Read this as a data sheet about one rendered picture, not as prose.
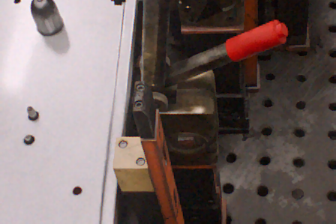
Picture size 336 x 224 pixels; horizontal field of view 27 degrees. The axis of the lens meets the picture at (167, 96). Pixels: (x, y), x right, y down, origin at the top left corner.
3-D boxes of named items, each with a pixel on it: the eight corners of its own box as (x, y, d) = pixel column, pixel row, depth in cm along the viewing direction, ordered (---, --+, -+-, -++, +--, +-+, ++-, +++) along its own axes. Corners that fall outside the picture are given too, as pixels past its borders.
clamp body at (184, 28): (187, 91, 112) (160, -82, 80) (259, 91, 110) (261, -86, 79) (185, 142, 107) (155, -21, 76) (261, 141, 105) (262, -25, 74)
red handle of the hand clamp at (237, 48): (141, 63, 70) (277, 4, 61) (155, 73, 72) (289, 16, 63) (138, 98, 68) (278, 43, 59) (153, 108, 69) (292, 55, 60)
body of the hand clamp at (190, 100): (179, 201, 101) (147, 64, 72) (226, 202, 101) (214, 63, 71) (177, 240, 98) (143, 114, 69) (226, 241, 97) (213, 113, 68)
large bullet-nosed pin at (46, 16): (42, 22, 85) (27, -14, 80) (67, 22, 85) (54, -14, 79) (38, 43, 84) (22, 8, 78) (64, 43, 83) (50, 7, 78)
